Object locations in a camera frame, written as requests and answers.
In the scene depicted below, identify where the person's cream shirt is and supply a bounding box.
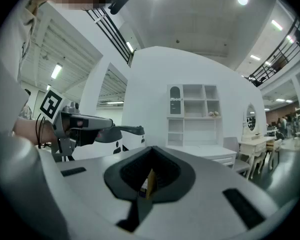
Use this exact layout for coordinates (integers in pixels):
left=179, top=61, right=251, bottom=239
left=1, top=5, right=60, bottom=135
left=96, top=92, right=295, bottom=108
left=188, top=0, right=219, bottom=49
left=0, top=0, right=40, bottom=141

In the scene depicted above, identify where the person's left hand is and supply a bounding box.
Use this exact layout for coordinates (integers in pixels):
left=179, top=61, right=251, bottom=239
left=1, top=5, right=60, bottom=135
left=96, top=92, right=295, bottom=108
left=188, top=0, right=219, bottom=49
left=64, top=119, right=103, bottom=140

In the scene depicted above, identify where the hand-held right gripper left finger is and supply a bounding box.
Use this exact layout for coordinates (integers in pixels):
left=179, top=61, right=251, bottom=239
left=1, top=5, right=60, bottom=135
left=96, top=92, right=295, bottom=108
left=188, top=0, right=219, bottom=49
left=38, top=145, right=153, bottom=240

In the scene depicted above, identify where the white pod machine black trim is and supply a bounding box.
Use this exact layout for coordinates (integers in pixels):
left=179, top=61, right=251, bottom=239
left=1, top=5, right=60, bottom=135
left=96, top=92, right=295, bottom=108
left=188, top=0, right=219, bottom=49
left=121, top=130, right=146, bottom=152
left=71, top=133, right=130, bottom=161

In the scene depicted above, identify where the black head-worn camera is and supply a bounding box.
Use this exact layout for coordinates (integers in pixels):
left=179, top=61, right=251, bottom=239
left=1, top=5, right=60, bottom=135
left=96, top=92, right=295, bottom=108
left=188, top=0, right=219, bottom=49
left=108, top=0, right=132, bottom=16

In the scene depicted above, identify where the cream dressing table with mirror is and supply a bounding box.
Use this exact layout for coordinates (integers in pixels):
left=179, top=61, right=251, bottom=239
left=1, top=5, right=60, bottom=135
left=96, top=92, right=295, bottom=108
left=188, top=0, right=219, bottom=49
left=238, top=102, right=276, bottom=180

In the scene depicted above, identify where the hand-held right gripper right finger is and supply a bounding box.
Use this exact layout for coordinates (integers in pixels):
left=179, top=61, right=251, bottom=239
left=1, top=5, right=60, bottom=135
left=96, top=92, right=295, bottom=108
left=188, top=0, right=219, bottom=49
left=136, top=145, right=281, bottom=240

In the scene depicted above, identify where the grey chair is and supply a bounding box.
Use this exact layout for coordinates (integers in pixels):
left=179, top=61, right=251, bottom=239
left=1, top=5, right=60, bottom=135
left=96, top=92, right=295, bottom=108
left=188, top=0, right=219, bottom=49
left=223, top=136, right=251, bottom=179

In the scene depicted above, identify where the cream stool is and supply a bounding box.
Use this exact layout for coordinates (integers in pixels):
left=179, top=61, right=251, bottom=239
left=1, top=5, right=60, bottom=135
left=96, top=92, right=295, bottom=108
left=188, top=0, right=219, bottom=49
left=266, top=138, right=284, bottom=171

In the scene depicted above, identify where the black metal railing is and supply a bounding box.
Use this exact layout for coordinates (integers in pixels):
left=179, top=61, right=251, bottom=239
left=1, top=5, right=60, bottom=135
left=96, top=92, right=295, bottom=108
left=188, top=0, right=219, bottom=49
left=85, top=7, right=135, bottom=68
left=247, top=17, right=300, bottom=88

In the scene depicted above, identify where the brown cardboard box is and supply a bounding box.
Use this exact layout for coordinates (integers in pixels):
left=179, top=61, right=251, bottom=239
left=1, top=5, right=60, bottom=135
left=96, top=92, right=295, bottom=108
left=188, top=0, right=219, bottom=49
left=139, top=168, right=158, bottom=200

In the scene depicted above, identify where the person's left forearm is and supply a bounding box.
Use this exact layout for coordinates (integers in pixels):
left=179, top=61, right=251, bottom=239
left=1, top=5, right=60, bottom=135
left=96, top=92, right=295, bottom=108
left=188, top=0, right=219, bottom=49
left=12, top=116, right=57, bottom=148

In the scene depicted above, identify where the black wrist band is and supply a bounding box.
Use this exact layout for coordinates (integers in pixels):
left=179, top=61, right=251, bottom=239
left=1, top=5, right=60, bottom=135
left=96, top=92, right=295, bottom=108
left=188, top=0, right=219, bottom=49
left=35, top=113, right=46, bottom=149

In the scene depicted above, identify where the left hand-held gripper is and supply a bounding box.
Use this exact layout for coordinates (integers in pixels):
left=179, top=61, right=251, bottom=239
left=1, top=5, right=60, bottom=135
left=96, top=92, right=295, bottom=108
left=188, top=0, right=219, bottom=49
left=39, top=88, right=146, bottom=163

